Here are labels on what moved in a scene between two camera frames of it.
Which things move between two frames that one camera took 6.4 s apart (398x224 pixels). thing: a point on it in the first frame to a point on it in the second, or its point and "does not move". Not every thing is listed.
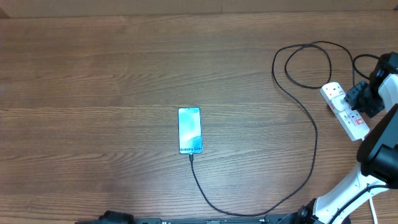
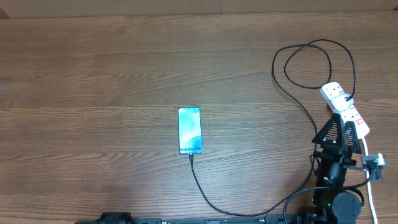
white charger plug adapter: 339,102 does not move
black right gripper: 351,98 to 331,148
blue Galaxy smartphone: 189,127 does not move
